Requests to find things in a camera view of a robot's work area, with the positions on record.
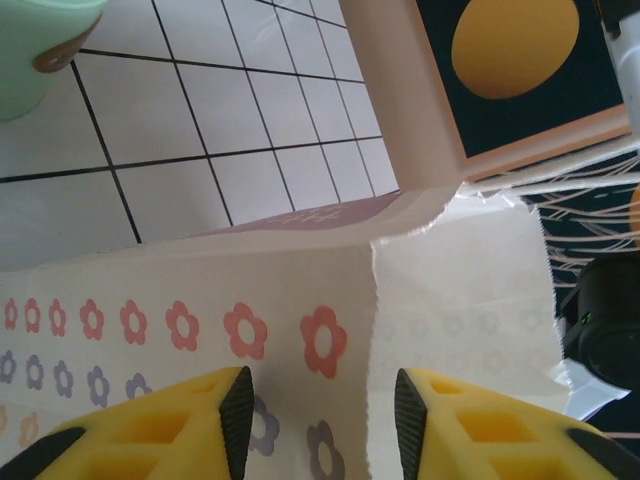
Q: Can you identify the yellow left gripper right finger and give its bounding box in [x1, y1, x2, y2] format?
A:
[393, 367, 640, 480]

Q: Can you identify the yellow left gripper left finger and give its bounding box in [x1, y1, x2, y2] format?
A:
[29, 364, 256, 480]

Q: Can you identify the white printed paper bag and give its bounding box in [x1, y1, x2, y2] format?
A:
[0, 192, 572, 480]

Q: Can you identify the mint green straw holder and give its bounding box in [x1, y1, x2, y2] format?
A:
[0, 0, 110, 124]

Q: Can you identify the pink feather outline wall panel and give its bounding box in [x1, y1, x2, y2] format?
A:
[517, 144, 640, 291]

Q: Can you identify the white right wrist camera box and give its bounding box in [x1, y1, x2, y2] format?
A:
[601, 0, 640, 147]

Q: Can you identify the orange oval feather wall panel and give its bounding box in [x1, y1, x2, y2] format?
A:
[409, 0, 632, 176]

